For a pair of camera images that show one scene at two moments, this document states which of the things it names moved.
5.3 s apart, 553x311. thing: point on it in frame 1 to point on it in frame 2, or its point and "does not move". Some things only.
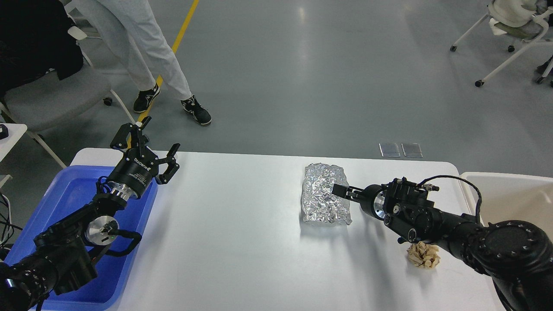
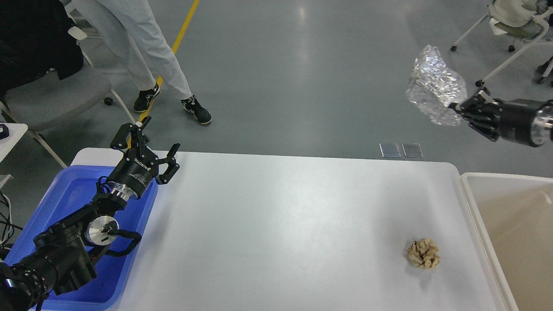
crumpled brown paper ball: x=423 y=254 does not move
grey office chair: x=50 y=101 does not move
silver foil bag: x=319 y=204 to x=433 y=87
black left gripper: x=138 y=166 does not move
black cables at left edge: x=9 y=232 does not move
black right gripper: x=371 y=198 to x=520 y=121
